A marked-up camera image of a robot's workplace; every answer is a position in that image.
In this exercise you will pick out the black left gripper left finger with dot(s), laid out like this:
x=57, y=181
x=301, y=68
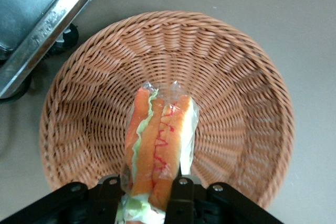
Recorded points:
x=65, y=203

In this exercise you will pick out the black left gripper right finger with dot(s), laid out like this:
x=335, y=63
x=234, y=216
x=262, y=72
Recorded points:
x=210, y=203

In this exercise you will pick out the plastic-wrapped triangle sandwich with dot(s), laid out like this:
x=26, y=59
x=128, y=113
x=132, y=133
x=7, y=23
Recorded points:
x=155, y=145

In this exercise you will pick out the round brown wicker basket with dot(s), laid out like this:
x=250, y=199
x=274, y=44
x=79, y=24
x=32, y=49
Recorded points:
x=236, y=90

